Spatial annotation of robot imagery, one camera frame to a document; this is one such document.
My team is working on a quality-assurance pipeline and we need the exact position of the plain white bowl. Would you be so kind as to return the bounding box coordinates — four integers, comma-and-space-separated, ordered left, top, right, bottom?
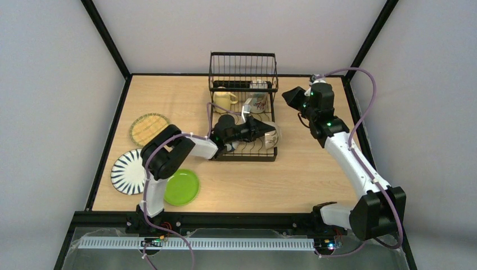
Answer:
264, 121, 282, 149

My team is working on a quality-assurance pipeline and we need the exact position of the yellow ceramic mug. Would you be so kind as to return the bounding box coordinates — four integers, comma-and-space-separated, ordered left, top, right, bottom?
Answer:
213, 86, 239, 113

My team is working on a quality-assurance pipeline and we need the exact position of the black wire dish rack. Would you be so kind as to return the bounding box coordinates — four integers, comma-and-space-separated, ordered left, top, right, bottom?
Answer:
208, 52, 280, 162

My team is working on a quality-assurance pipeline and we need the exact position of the black rimmed white bowl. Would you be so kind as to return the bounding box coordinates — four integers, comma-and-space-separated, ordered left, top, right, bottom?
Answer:
226, 141, 240, 153

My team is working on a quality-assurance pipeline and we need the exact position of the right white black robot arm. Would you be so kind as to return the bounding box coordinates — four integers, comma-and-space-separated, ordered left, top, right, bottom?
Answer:
282, 82, 406, 242

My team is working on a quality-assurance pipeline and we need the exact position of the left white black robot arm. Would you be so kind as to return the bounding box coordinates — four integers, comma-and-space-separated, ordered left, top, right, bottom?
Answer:
139, 114, 278, 218

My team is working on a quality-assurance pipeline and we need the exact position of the green plastic plate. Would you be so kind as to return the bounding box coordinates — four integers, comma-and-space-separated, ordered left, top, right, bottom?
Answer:
164, 169, 200, 206

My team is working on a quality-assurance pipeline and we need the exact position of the woven bamboo plate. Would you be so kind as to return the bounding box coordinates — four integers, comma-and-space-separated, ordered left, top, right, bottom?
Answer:
129, 112, 171, 147

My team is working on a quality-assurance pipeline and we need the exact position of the blue striped white plate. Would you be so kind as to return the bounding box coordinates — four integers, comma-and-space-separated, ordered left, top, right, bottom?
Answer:
110, 148, 146, 195

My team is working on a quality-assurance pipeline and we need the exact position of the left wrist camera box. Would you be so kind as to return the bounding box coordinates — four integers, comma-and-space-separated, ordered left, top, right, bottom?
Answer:
241, 103, 252, 122

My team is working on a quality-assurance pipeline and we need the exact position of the white slotted cable duct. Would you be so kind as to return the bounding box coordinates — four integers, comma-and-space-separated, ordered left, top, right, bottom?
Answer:
78, 236, 314, 251

